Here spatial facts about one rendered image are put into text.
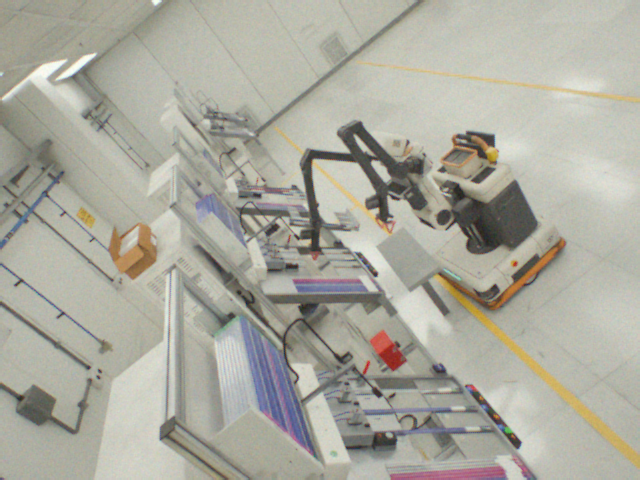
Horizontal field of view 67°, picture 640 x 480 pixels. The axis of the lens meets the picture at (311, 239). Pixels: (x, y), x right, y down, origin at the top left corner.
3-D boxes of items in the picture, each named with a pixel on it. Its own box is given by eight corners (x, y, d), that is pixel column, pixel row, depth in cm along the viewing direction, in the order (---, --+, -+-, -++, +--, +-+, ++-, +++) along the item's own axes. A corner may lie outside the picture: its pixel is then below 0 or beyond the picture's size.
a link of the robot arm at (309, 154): (306, 147, 284) (300, 145, 293) (303, 170, 287) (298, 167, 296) (373, 154, 300) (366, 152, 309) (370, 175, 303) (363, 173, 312)
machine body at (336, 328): (365, 334, 375) (320, 283, 347) (402, 394, 313) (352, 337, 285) (299, 385, 378) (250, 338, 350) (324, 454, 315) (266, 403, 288)
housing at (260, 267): (253, 255, 324) (254, 236, 319) (265, 289, 280) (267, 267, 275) (241, 255, 322) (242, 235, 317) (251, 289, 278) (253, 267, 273)
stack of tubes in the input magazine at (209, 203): (238, 221, 310) (210, 190, 298) (248, 252, 265) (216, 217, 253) (223, 233, 311) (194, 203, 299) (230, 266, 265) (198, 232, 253)
